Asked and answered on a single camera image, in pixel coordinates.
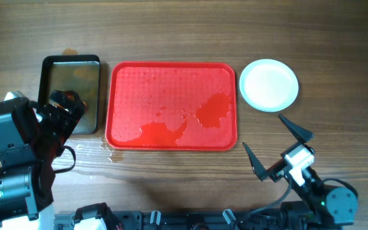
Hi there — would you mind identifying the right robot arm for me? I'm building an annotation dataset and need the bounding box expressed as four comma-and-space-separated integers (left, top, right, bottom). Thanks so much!
230, 114, 358, 229

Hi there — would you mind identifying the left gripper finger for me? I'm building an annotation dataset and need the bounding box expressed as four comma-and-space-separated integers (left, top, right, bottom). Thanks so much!
72, 94, 87, 117
49, 90, 74, 109

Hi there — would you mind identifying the green and orange sponge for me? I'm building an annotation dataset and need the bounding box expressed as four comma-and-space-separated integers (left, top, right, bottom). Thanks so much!
49, 90, 86, 111

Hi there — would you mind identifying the red plastic serving tray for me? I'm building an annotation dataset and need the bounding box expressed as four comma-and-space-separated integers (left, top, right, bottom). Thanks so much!
105, 61, 238, 151

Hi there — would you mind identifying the black water tray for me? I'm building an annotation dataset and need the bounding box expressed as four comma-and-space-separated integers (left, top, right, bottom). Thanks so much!
38, 54, 101, 134

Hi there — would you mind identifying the white plate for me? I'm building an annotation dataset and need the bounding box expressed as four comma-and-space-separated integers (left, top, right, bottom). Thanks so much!
239, 59, 299, 112

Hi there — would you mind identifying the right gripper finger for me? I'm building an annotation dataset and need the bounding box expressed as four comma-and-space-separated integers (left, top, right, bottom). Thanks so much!
278, 114, 314, 144
242, 142, 268, 181

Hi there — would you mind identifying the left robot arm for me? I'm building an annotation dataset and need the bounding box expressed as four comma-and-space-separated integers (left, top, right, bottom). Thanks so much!
0, 90, 86, 227

